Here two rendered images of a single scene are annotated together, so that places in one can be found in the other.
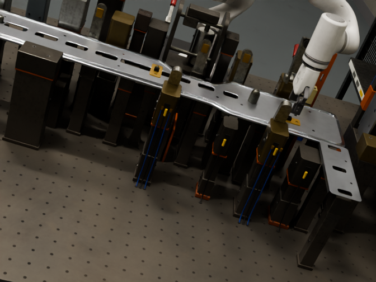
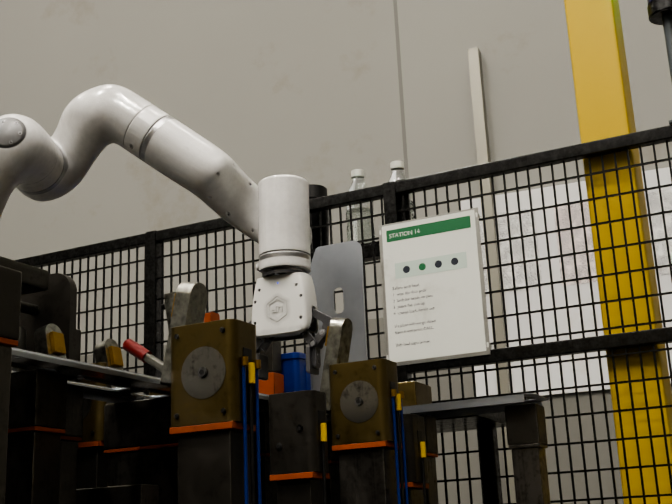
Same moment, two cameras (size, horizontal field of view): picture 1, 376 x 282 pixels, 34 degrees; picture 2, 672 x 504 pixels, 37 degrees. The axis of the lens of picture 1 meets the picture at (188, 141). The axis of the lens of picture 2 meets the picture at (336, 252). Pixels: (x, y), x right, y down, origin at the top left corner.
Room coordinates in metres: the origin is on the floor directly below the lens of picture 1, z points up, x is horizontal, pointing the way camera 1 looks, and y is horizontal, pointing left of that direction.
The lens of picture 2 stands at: (0.95, 1.01, 0.79)
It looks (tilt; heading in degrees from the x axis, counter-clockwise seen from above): 16 degrees up; 302
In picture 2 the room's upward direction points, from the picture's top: 3 degrees counter-clockwise
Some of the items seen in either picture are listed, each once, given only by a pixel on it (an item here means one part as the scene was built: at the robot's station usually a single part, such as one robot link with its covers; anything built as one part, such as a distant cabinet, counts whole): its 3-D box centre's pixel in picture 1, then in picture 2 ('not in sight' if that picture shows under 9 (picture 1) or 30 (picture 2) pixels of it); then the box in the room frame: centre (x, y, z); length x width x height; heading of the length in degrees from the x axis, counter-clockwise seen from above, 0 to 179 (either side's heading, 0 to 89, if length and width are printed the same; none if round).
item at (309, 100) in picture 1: (292, 128); not in sight; (2.04, -0.35, 0.88); 0.04 x 0.04 x 0.37; 6
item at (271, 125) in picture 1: (259, 173); (378, 486); (1.68, -0.25, 0.87); 0.12 x 0.07 x 0.35; 6
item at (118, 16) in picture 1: (111, 64); not in sight; (2.01, 0.36, 0.89); 0.12 x 0.08 x 0.38; 6
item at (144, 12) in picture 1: (131, 61); not in sight; (2.06, 0.30, 0.90); 0.05 x 0.05 x 0.40; 6
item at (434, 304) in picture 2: not in sight; (433, 288); (1.87, -0.84, 1.30); 0.23 x 0.02 x 0.31; 6
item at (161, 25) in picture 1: (145, 69); not in sight; (2.07, 0.24, 0.89); 0.12 x 0.07 x 0.38; 6
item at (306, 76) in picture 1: (308, 76); (285, 303); (1.86, -0.29, 1.17); 0.10 x 0.07 x 0.11; 6
